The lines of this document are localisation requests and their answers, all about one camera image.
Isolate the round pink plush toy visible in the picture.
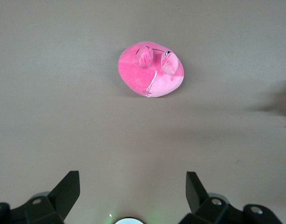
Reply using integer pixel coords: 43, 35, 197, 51
118, 41, 186, 98

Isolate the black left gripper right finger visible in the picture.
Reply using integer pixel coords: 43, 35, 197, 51
180, 171, 284, 224

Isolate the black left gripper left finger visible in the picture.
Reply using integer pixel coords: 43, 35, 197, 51
0, 170, 81, 224

